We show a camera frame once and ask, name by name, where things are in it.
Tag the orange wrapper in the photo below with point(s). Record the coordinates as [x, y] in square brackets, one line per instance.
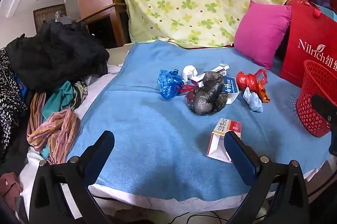
[263, 95]

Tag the pink pillow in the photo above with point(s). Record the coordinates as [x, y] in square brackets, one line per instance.
[258, 32]

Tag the red ribbon bow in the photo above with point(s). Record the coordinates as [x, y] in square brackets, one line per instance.
[184, 88]

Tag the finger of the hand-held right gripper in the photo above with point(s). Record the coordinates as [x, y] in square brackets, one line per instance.
[323, 108]

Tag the long white carton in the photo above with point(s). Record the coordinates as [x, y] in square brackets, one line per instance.
[213, 70]

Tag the red paper shopping bag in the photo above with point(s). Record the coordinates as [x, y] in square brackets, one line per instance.
[302, 29]

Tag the white plastic bag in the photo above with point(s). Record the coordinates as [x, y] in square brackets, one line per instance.
[190, 72]

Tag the olive patterned scarf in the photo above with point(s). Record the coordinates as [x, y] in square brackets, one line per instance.
[80, 95]

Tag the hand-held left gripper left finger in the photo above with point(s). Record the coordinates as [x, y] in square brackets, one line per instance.
[101, 150]

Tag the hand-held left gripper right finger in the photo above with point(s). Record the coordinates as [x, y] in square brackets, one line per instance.
[237, 153]

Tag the red plastic mesh basket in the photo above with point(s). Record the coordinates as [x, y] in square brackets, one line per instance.
[310, 113]

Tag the maroon bag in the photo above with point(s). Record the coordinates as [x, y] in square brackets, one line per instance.
[10, 187]

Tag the black white spotted garment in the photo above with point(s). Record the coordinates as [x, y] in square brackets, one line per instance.
[10, 108]

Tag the black plastic bag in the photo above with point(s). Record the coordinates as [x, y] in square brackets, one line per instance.
[205, 100]

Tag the blue and white carton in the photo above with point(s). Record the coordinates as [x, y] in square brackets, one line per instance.
[231, 84]

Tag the pink striped scarf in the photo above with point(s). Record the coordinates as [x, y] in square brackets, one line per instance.
[58, 129]

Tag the red and white small box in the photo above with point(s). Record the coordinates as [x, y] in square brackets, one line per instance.
[218, 145]

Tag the black clothing pile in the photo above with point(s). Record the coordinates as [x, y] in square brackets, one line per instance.
[58, 55]

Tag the blue plastic bag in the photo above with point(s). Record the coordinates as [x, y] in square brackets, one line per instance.
[168, 83]

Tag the pale blue crumpled bag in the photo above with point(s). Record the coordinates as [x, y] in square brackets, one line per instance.
[254, 101]

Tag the light blue blanket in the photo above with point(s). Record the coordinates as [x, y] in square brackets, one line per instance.
[158, 147]

